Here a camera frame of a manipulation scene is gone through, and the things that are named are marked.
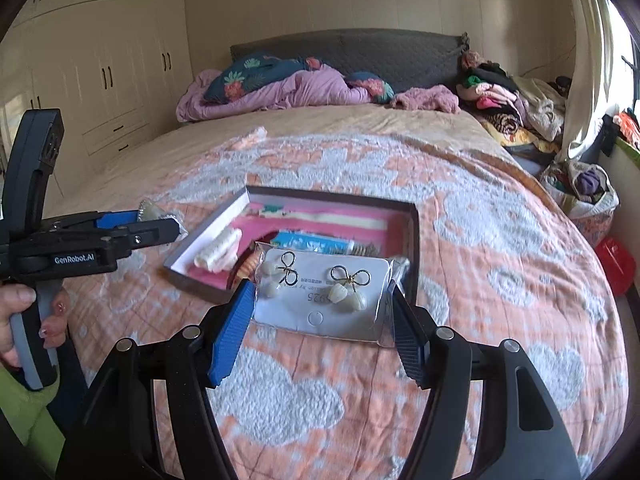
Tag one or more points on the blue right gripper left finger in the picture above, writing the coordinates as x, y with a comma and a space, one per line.
229, 336

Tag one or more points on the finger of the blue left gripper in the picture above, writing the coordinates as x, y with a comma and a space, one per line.
138, 235
114, 219

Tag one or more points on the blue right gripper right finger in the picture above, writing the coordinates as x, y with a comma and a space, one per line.
410, 336

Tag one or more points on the silver foil packet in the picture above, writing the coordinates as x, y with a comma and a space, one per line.
150, 211

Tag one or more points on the pearl bow earrings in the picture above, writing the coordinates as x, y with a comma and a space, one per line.
332, 296

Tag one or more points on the orange spiral hair clip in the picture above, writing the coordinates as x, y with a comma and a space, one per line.
253, 260

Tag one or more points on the white plastic hair claw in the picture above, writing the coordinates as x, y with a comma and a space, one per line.
221, 253

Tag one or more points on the green sleeve forearm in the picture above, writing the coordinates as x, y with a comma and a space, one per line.
28, 417

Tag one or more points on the left hand with painted nails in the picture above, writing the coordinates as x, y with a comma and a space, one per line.
18, 313

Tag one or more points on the beige bed sheet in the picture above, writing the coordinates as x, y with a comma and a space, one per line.
310, 124

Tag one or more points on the shallow cardboard box tray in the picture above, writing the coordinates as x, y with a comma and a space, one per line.
313, 200

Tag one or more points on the pink children's book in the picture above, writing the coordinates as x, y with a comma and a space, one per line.
339, 231

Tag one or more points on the cream wardrobe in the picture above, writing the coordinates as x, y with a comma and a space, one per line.
114, 68

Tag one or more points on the dark floral pillow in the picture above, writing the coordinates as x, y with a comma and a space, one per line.
256, 71

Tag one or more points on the red container on floor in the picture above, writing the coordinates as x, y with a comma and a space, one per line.
618, 264

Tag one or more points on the bag of clothes on floor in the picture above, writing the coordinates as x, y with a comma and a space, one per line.
585, 194

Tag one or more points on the pink fuzzy garment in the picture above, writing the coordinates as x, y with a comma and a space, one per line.
438, 99

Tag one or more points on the pile of clothes on bed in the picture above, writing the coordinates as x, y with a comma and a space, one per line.
526, 116

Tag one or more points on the pink crumpled quilt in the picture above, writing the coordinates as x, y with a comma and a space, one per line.
319, 88

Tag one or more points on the dark grey headboard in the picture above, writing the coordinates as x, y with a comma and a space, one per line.
403, 58

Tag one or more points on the clothes on window sill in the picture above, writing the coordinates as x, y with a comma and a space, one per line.
622, 126

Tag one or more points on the cream window curtain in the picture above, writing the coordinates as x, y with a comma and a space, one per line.
589, 96

